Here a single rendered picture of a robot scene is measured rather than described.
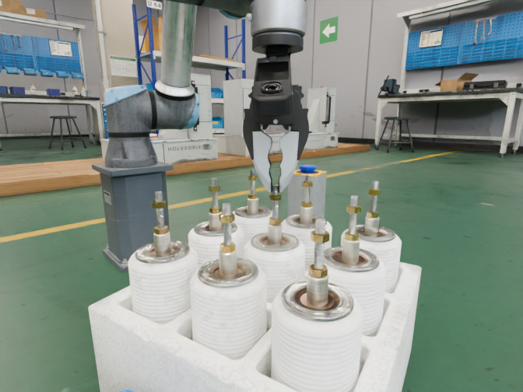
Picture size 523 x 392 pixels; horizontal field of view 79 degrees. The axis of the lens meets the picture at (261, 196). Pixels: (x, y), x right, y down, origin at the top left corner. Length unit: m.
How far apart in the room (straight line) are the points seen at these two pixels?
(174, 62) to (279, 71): 0.59
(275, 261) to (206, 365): 0.16
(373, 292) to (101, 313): 0.36
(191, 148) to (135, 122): 1.78
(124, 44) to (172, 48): 6.11
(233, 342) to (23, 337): 0.55
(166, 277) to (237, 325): 0.12
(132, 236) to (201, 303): 0.65
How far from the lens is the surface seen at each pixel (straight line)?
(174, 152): 2.70
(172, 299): 0.47
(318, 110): 4.14
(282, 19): 0.46
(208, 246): 0.53
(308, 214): 0.59
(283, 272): 0.47
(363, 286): 0.43
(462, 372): 0.74
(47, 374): 0.75
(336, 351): 0.34
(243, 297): 0.38
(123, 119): 1.00
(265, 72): 0.43
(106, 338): 0.53
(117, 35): 7.07
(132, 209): 1.00
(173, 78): 1.00
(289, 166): 0.46
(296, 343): 0.34
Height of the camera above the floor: 0.44
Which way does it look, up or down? 14 degrees down
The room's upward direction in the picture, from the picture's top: straight up
